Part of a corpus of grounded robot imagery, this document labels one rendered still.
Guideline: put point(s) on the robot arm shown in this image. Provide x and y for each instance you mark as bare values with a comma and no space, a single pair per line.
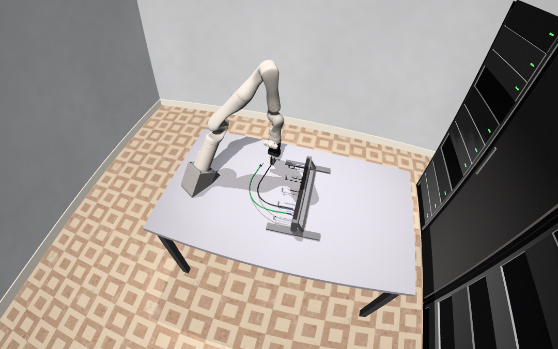
218,123

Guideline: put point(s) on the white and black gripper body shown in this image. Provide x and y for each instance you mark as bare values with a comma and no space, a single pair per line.
274,145

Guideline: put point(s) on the dark grey rack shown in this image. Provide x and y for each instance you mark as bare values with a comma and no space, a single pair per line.
294,223

